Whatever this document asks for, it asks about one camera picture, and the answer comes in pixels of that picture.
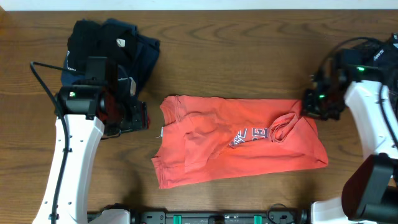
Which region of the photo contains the orange-red soccer t-shirt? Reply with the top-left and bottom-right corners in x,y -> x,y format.
152,95 -> 328,189

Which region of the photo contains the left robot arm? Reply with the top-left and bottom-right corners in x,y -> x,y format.
34,57 -> 149,223

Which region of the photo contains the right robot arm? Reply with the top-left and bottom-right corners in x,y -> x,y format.
302,64 -> 397,223

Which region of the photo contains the navy blue folded garment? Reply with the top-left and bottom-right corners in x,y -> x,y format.
61,19 -> 160,96

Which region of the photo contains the black folded garment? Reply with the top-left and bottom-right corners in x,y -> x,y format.
67,20 -> 137,72

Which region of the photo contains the black mesh sports garment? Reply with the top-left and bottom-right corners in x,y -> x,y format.
353,33 -> 397,96

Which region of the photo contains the left black cable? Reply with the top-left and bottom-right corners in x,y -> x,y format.
30,61 -> 86,224

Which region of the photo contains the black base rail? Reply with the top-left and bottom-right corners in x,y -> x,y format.
114,208 -> 308,224

